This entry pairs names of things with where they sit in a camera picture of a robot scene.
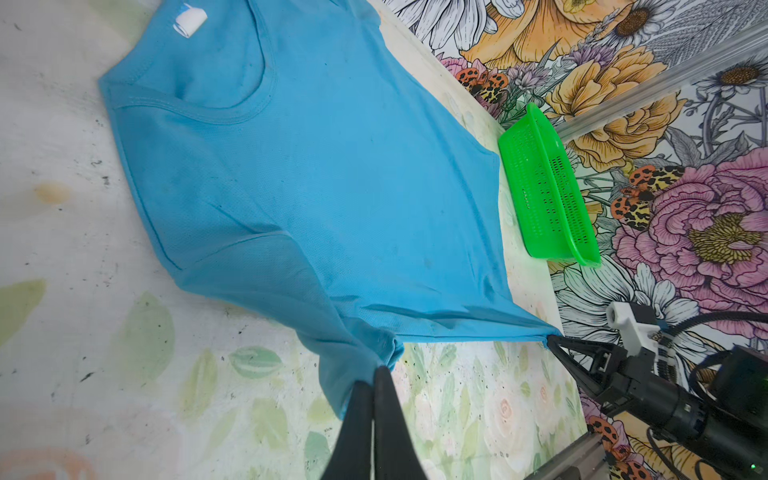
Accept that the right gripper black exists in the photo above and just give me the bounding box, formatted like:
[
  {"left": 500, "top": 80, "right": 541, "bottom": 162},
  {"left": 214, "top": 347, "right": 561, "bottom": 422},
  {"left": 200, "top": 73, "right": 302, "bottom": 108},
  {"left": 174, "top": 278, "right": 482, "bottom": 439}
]
[{"left": 546, "top": 335, "right": 707, "bottom": 442}]

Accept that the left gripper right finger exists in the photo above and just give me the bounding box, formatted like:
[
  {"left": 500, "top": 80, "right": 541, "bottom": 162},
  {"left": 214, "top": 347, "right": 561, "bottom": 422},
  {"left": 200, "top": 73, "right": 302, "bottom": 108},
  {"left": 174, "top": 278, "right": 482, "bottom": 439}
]
[{"left": 373, "top": 367, "right": 427, "bottom": 480}]

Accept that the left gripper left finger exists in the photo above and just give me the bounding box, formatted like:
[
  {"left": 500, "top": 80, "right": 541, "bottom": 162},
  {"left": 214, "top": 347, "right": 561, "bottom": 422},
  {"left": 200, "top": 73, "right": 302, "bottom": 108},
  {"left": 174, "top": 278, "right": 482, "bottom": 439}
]
[{"left": 321, "top": 382, "right": 374, "bottom": 480}]

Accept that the green plastic basket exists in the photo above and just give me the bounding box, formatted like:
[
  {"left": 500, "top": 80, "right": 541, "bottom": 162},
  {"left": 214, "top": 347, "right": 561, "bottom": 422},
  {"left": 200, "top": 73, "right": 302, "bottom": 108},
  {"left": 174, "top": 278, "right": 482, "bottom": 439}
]
[{"left": 498, "top": 103, "right": 601, "bottom": 267}]

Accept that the blue t-shirt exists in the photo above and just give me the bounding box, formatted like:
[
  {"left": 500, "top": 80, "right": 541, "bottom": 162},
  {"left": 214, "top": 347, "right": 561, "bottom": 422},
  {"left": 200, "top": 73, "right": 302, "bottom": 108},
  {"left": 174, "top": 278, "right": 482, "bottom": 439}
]
[{"left": 100, "top": 1, "right": 555, "bottom": 415}]

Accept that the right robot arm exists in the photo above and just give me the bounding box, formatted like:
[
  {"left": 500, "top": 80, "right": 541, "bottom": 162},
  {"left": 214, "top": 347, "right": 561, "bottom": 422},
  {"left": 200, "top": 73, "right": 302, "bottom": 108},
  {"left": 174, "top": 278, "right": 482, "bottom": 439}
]
[{"left": 547, "top": 335, "right": 767, "bottom": 479}]

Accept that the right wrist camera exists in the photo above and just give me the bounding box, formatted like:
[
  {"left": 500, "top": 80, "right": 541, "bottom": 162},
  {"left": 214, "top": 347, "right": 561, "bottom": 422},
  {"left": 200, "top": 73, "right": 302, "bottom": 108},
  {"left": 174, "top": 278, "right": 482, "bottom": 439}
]
[{"left": 606, "top": 302, "right": 667, "bottom": 359}]

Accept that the aluminium front rail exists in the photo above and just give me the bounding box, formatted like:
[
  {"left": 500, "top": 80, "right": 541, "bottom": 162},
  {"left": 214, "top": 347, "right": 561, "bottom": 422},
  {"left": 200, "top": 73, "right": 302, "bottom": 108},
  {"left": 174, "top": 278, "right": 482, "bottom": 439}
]
[{"left": 525, "top": 432, "right": 610, "bottom": 480}]

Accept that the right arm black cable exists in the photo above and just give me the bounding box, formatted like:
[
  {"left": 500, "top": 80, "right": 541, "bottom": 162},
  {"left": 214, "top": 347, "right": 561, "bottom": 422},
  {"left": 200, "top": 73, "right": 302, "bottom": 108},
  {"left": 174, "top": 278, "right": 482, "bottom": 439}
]
[{"left": 645, "top": 310, "right": 768, "bottom": 480}]

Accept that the right aluminium corner post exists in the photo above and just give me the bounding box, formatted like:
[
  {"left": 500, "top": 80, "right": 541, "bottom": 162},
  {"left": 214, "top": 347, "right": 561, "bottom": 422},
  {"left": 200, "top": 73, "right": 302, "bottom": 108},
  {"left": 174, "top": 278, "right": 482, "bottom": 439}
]
[{"left": 555, "top": 22, "right": 767, "bottom": 144}]

